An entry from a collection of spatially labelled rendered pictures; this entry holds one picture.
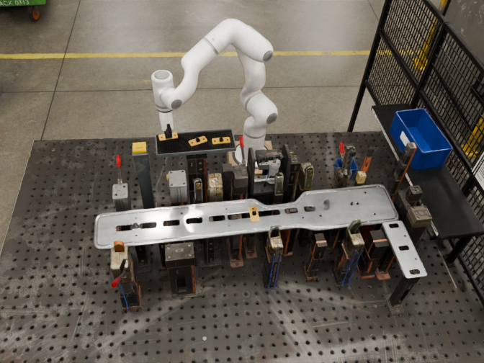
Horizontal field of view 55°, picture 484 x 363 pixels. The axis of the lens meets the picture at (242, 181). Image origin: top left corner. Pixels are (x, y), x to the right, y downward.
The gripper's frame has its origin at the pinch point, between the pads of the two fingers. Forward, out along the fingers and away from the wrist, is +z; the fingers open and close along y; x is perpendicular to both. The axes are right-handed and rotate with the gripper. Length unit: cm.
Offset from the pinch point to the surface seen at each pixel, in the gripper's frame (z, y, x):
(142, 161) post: 14.2, 1.5, -13.6
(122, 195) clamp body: 17.6, 16.8, -24.8
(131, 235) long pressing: 23.6, 35.2, -24.1
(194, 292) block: 52, 54, -1
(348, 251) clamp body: 27, 64, 66
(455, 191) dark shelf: 21, 50, 128
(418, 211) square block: 18, 58, 102
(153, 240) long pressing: 24.0, 39.8, -15.5
